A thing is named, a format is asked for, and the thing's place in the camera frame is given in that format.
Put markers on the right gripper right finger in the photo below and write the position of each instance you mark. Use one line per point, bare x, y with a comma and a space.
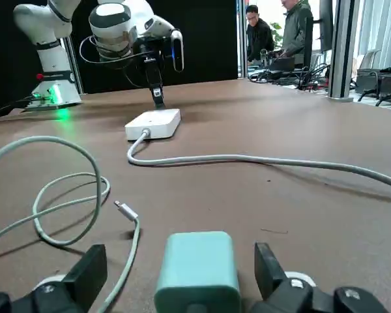
270, 280

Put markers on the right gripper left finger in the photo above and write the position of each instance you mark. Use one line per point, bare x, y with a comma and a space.
84, 277

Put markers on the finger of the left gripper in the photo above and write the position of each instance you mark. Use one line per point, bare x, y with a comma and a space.
154, 81

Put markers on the white power strip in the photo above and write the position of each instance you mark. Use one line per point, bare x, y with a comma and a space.
153, 125

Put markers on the pale mint phone charger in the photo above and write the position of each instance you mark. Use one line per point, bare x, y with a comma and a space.
197, 270

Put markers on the person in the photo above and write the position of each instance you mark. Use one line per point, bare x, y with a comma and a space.
264, 36
298, 29

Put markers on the green potted plant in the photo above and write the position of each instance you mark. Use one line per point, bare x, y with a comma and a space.
277, 32

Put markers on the black monitor screen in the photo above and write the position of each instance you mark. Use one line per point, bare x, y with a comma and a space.
326, 26

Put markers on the grey vertical blinds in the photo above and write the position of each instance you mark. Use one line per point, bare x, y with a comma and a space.
384, 29

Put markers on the grey metal frame post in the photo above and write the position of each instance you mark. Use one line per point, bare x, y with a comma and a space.
342, 49

